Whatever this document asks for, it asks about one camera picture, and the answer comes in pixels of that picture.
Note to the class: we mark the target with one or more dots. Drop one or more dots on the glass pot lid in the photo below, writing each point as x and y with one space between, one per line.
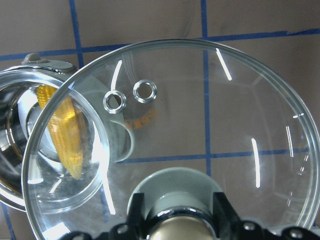
205 118

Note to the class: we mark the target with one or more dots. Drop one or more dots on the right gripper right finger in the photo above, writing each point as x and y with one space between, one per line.
228 225

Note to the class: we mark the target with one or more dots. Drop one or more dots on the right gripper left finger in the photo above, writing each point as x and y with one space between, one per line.
135 227

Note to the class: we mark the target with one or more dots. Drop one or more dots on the yellow corn cob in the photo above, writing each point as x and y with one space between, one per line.
65 135

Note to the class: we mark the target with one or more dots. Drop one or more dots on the pale green electric pot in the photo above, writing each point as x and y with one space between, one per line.
40 85

